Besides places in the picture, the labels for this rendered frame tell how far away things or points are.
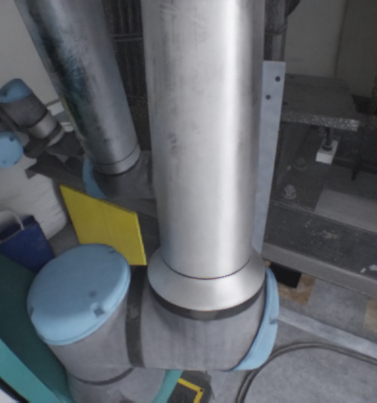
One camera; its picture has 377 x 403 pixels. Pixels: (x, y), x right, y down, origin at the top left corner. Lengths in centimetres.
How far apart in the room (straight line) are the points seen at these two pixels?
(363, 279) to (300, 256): 21
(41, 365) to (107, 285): 29
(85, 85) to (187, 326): 25
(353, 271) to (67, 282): 92
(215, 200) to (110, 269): 15
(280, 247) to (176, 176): 90
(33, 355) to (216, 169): 46
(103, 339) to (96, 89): 25
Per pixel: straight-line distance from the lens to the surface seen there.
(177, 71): 20
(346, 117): 87
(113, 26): 97
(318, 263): 108
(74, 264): 35
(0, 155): 69
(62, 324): 31
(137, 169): 44
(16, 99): 81
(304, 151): 116
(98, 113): 35
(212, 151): 20
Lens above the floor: 119
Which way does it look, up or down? 37 degrees down
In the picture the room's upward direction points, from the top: 3 degrees counter-clockwise
